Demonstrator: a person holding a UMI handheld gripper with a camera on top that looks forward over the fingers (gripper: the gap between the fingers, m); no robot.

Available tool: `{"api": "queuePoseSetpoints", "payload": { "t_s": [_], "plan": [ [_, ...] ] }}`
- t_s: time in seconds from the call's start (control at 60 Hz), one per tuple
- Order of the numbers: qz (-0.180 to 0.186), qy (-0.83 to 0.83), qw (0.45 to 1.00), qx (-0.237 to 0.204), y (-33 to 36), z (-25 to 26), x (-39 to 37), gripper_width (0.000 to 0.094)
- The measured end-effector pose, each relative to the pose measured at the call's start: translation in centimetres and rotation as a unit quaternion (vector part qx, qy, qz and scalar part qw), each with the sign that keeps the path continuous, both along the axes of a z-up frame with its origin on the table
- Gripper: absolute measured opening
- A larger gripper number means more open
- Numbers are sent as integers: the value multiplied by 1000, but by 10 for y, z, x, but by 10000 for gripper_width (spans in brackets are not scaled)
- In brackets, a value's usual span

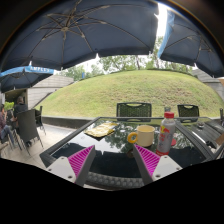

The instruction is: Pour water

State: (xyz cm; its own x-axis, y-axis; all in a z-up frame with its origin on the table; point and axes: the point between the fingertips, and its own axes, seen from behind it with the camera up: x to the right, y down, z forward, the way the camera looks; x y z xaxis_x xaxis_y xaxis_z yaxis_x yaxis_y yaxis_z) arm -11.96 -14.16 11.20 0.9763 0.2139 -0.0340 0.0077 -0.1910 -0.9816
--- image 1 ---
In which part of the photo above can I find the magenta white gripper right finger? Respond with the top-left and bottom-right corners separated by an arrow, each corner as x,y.
133,144 -> 182,185

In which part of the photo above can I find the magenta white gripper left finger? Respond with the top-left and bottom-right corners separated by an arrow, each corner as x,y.
47,145 -> 96,186

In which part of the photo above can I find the plastic bottle red cap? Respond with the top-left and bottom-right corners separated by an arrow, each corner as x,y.
156,112 -> 176,156

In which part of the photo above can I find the red bottle cap on table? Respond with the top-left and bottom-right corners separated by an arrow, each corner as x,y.
171,139 -> 176,146

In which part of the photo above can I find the dark glass-top table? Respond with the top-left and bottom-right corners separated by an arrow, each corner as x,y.
40,117 -> 224,190

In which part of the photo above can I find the dark wicker chair centre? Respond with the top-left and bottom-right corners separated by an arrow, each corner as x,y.
116,102 -> 152,121

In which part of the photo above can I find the dark wicker chair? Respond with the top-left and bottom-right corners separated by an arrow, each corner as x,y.
116,102 -> 152,121
177,104 -> 199,122

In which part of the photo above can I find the dark wicker chair right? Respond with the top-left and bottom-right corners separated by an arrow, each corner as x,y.
177,104 -> 199,122

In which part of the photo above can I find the dark chair at left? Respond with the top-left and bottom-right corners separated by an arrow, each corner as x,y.
17,109 -> 41,148

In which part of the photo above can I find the seated person at edge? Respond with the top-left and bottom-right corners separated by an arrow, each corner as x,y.
0,105 -> 16,147

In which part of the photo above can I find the seated person dark shirt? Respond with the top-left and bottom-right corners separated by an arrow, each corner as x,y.
13,96 -> 28,117

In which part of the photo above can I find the left blue lettered umbrella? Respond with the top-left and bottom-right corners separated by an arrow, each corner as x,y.
0,66 -> 54,93

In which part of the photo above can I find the right dark blue umbrella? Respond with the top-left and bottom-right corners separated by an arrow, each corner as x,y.
157,10 -> 224,77

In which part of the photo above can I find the large dark blue umbrella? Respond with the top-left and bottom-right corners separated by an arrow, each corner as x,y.
0,0 -> 158,71

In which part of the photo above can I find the cream mug yellow handle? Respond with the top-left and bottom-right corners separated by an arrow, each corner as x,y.
127,125 -> 155,147

